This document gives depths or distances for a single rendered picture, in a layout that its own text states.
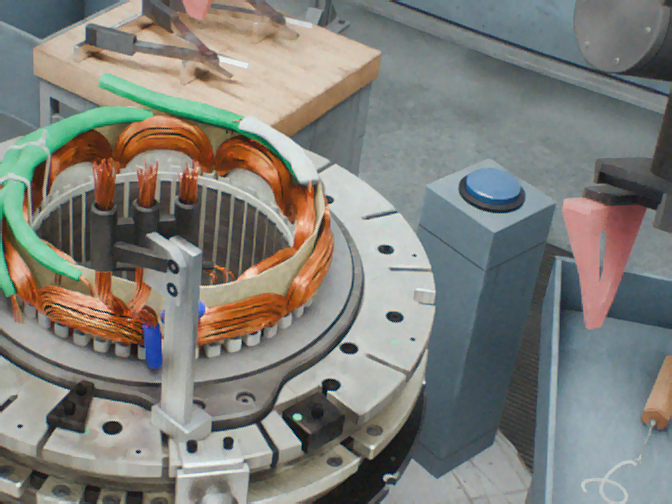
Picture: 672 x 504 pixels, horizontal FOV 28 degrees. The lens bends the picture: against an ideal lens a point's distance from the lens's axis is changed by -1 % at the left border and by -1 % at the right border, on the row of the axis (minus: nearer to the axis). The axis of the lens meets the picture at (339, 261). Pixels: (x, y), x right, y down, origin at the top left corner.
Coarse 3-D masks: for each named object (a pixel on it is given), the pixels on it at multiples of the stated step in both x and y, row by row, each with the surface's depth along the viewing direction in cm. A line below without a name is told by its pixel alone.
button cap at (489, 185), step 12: (480, 168) 99; (492, 168) 99; (468, 180) 98; (480, 180) 98; (492, 180) 98; (504, 180) 98; (516, 180) 98; (468, 192) 98; (480, 192) 97; (492, 192) 97; (504, 192) 97; (516, 192) 97; (492, 204) 97; (504, 204) 97
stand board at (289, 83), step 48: (240, 0) 112; (48, 48) 102; (240, 48) 105; (288, 48) 106; (336, 48) 107; (96, 96) 100; (192, 96) 98; (240, 96) 99; (288, 96) 100; (336, 96) 104
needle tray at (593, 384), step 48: (576, 288) 89; (624, 288) 88; (576, 336) 88; (624, 336) 88; (576, 384) 84; (624, 384) 84; (576, 432) 80; (624, 432) 81; (576, 480) 77; (624, 480) 77
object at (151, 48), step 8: (136, 48) 99; (144, 48) 99; (152, 48) 99; (160, 48) 99; (168, 48) 99; (176, 48) 99; (184, 48) 99; (168, 56) 99; (176, 56) 99; (184, 56) 99; (192, 56) 99; (200, 56) 98
